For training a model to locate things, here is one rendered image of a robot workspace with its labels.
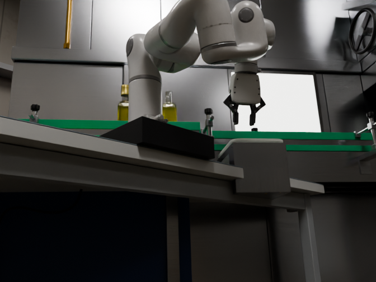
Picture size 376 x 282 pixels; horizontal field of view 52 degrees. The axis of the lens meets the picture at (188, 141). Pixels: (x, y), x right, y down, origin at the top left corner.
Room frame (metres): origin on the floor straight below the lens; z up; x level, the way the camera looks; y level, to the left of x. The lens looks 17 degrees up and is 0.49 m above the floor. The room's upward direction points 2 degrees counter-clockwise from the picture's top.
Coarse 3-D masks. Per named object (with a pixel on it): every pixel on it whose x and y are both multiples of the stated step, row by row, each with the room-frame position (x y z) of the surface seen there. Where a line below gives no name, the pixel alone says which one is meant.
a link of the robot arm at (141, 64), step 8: (128, 40) 0.98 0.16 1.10; (136, 40) 0.96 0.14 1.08; (128, 48) 0.98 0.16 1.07; (136, 48) 0.96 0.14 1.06; (144, 48) 0.96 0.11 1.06; (128, 56) 0.99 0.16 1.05; (136, 56) 0.96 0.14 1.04; (144, 56) 0.96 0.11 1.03; (152, 56) 0.98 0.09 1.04; (128, 64) 1.00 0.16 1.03; (136, 64) 0.97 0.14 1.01; (144, 64) 0.96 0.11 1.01; (152, 64) 0.97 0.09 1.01; (160, 64) 1.01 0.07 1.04; (168, 64) 1.02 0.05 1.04; (136, 72) 0.97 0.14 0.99; (144, 72) 0.96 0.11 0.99; (152, 72) 0.97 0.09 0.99; (160, 80) 0.99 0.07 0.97
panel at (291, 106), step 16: (272, 80) 1.64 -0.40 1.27; (288, 80) 1.66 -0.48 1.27; (304, 80) 1.67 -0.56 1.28; (272, 96) 1.64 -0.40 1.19; (288, 96) 1.65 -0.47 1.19; (304, 96) 1.67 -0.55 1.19; (240, 112) 1.62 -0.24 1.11; (272, 112) 1.64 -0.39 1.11; (288, 112) 1.65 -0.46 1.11; (304, 112) 1.66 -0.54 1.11; (240, 128) 1.62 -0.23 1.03; (272, 128) 1.64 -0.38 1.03; (288, 128) 1.65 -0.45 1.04; (304, 128) 1.66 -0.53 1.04
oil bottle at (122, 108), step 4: (124, 100) 1.40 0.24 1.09; (120, 104) 1.39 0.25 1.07; (124, 104) 1.39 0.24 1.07; (120, 108) 1.39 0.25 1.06; (124, 108) 1.39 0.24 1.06; (120, 112) 1.39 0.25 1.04; (124, 112) 1.39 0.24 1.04; (120, 116) 1.39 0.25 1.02; (124, 116) 1.39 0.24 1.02; (120, 120) 1.39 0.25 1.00; (124, 120) 1.39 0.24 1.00
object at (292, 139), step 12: (216, 132) 1.43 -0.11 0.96; (228, 132) 1.44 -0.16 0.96; (240, 132) 1.45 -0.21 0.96; (252, 132) 1.45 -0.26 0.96; (264, 132) 1.46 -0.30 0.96; (276, 132) 1.47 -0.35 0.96; (288, 132) 1.48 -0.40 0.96; (300, 132) 1.48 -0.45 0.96; (312, 132) 1.49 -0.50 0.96; (324, 132) 1.50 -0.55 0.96; (216, 144) 1.43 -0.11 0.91; (288, 144) 1.48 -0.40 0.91; (300, 144) 1.49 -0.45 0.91; (312, 144) 1.49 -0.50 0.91; (324, 144) 1.50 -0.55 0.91; (336, 144) 1.51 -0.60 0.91; (348, 144) 1.52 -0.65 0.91; (360, 144) 1.53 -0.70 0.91; (372, 144) 1.54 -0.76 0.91
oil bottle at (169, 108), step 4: (164, 104) 1.42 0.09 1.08; (168, 104) 1.42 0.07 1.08; (172, 104) 1.42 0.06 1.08; (164, 108) 1.41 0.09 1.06; (168, 108) 1.42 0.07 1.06; (172, 108) 1.42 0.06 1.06; (176, 108) 1.42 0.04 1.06; (164, 112) 1.41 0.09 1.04; (168, 112) 1.42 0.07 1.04; (172, 112) 1.42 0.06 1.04; (176, 112) 1.42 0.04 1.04; (164, 116) 1.41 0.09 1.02; (168, 116) 1.42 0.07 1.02; (172, 116) 1.42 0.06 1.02; (176, 116) 1.42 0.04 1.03; (168, 120) 1.42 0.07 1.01; (172, 120) 1.42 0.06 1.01; (176, 120) 1.42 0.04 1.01
